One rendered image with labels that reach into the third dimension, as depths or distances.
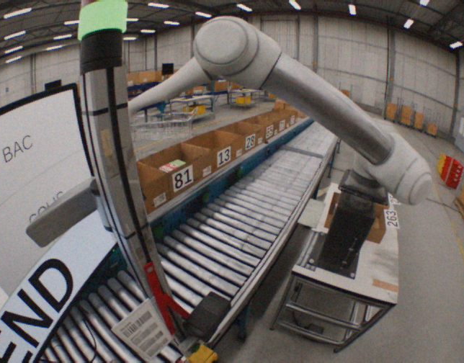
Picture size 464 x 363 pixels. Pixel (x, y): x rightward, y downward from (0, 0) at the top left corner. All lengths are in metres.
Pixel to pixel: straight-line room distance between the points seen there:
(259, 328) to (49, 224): 1.53
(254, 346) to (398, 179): 1.36
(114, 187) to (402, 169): 0.61
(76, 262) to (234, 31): 0.46
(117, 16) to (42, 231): 0.26
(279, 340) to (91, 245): 1.45
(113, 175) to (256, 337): 1.52
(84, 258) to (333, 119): 0.56
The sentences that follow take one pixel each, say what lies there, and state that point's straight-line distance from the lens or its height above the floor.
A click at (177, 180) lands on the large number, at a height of 0.98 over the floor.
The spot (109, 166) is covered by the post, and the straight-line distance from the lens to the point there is 0.22.
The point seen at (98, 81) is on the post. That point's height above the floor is 1.54.
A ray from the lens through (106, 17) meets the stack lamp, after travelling 0.21.
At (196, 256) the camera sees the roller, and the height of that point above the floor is 0.75.
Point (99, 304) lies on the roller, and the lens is 1.01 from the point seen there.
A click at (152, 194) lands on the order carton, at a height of 0.98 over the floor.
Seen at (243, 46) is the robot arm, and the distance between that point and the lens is 0.40.
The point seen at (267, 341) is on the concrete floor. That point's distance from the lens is 1.63.
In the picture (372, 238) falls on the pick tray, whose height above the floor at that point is 0.78.
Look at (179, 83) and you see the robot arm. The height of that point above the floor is 1.51.
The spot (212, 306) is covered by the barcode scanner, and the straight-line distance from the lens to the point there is 0.50.
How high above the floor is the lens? 1.53
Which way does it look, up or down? 29 degrees down
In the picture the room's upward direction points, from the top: 1 degrees clockwise
